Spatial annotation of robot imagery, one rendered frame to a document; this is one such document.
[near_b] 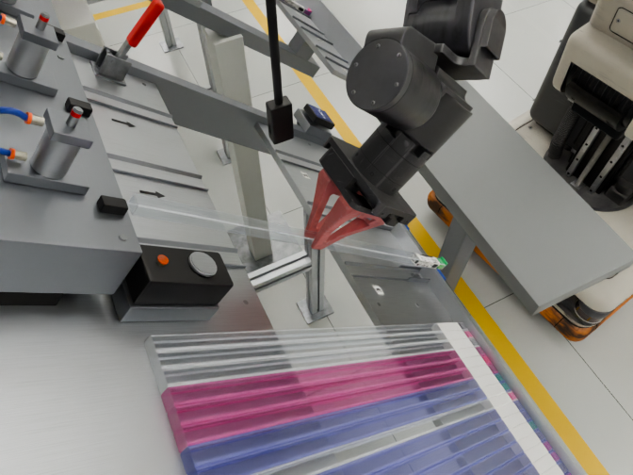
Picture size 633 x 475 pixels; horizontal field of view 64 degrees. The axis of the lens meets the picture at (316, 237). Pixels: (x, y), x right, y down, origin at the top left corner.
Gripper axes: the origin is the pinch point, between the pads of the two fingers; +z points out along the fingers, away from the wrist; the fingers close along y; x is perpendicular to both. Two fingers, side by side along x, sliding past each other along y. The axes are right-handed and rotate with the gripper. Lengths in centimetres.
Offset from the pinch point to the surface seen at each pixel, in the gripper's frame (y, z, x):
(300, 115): -34.3, 1.3, 21.4
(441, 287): 2.4, 2.7, 30.6
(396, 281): 0.5, 4.4, 21.7
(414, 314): 6.2, 4.6, 20.9
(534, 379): 12, 25, 112
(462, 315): 7.7, 2.5, 30.6
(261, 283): -34, 44, 46
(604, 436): 32, 21, 117
